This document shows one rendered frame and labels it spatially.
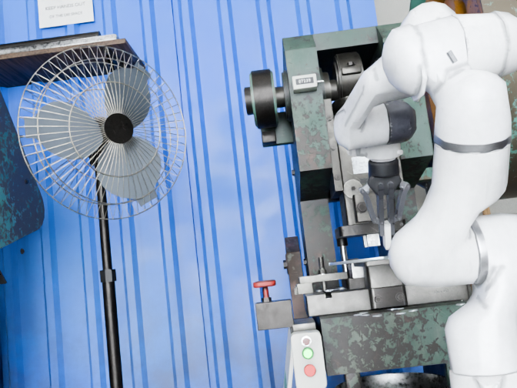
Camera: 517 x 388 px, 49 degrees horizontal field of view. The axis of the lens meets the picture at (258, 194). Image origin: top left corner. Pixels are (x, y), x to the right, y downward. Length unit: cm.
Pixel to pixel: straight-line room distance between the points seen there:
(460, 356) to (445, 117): 38
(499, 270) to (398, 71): 35
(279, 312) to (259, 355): 139
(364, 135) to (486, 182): 43
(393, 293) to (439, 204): 71
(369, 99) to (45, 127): 109
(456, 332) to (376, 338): 59
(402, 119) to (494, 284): 46
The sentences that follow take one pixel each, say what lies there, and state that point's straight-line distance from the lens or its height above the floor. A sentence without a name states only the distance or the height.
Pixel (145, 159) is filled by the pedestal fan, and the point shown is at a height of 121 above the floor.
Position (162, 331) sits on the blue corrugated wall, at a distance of 296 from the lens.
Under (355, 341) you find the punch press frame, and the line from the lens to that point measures 153.
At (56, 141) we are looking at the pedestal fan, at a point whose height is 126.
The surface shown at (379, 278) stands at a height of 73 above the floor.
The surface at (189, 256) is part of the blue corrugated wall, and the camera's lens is 291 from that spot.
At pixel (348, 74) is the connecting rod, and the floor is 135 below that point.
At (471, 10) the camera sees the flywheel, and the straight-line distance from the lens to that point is 185.
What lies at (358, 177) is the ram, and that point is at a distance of 170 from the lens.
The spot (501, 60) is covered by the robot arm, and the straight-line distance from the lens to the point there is 95.
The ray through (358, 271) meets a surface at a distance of 171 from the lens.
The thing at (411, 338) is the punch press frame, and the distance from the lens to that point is 155.
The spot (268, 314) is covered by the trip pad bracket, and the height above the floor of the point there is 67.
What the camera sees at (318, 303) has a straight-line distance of 161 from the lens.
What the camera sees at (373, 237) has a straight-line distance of 174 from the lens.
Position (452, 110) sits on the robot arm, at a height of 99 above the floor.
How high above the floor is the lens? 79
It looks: 8 degrees up
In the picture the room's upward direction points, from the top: 7 degrees counter-clockwise
